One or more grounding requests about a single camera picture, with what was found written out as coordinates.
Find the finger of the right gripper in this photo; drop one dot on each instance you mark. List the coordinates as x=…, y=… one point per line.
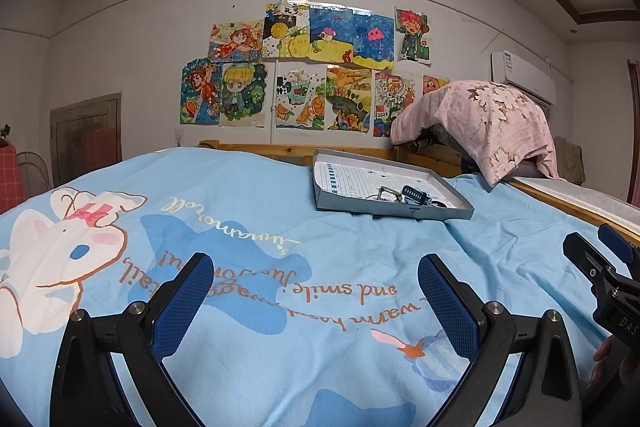
x=587, y=259
x=620, y=247

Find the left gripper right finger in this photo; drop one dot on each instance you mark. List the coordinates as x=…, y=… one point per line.
x=457, y=308

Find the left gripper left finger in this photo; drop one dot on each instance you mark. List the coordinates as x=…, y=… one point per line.
x=174, y=305

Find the beige hair claw clip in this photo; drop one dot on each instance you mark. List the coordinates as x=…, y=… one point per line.
x=387, y=194

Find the person's right hand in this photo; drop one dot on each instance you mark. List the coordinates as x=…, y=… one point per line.
x=606, y=362

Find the light blue cartoon bedsheet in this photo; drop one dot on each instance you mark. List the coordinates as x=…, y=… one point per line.
x=315, y=318

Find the pink embroidered blanket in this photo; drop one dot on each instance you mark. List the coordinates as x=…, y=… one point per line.
x=498, y=126

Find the grey grid-lined tray box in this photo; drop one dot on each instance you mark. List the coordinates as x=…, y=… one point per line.
x=342, y=182

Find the brown wooden door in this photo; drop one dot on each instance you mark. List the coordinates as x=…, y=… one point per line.
x=85, y=136

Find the white air conditioner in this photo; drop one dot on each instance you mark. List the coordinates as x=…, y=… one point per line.
x=508, y=68

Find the red checkered cloth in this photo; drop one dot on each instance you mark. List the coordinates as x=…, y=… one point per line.
x=11, y=187

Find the children's drawings on wall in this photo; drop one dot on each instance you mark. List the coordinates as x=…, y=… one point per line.
x=309, y=66

